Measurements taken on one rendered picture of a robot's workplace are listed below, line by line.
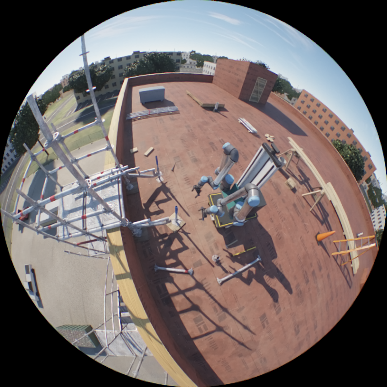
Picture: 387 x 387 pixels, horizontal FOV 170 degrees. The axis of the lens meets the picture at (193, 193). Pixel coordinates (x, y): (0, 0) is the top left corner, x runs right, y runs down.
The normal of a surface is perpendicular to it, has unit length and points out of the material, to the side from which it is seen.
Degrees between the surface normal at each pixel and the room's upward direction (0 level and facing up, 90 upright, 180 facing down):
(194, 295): 0
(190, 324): 0
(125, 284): 0
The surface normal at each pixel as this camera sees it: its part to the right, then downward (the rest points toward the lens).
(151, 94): 0.36, 0.83
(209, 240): 0.12, -0.48
